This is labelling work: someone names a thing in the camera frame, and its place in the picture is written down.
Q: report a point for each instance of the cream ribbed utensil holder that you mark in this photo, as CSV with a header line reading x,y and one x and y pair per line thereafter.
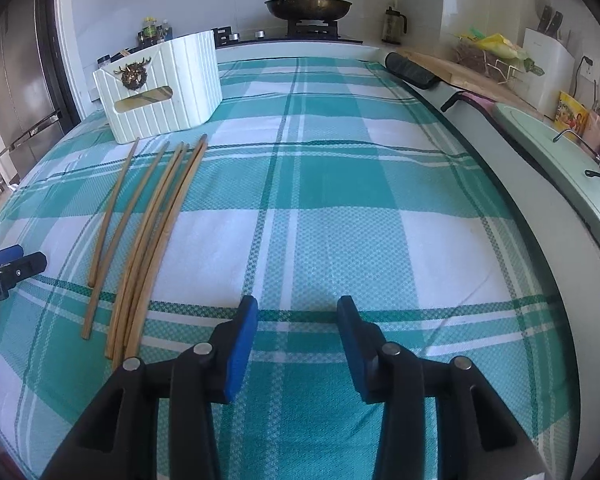
x,y
169,87

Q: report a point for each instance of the wire basket with bags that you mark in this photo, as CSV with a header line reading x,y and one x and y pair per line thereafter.
x,y
494,57

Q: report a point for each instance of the dark glass jar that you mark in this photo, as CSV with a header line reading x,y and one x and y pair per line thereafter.
x,y
394,27

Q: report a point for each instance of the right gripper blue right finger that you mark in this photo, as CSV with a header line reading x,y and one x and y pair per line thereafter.
x,y
384,372

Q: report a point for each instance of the black wok with lid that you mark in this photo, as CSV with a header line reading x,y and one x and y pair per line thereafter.
x,y
309,10

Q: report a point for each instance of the wooden cutting board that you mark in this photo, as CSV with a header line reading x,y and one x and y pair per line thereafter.
x,y
464,78

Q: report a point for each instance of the sauce bottles group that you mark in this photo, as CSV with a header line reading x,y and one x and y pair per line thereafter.
x,y
153,32

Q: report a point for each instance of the pink cloth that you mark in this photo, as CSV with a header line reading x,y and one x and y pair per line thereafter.
x,y
484,105

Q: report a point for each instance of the yellow snack packet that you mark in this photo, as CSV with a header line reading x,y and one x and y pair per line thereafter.
x,y
570,114

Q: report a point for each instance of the black gas stove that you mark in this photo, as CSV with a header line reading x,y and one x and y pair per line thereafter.
x,y
295,31

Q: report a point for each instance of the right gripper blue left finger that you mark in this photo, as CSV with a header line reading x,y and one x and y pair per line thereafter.
x,y
206,374

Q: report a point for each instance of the white knife block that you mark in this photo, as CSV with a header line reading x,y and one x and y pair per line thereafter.
x,y
552,68

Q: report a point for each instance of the teal plaid tablecloth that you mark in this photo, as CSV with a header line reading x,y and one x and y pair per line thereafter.
x,y
322,178

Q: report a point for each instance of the green sink cover lid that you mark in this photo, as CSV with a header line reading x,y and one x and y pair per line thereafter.
x,y
574,173

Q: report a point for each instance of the steel refrigerator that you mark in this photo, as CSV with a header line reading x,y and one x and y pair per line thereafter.
x,y
36,105

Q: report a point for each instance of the black rolled mat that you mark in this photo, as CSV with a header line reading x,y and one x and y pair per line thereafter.
x,y
410,72

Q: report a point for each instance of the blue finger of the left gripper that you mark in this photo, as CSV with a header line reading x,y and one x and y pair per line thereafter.
x,y
10,254
22,268

